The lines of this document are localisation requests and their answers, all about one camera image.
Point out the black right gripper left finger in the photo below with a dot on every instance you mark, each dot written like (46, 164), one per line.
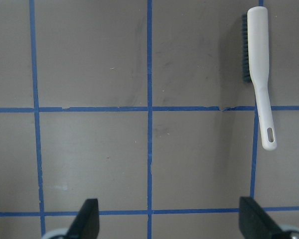
(86, 224)

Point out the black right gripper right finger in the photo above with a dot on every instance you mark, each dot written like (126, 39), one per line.
(255, 223)

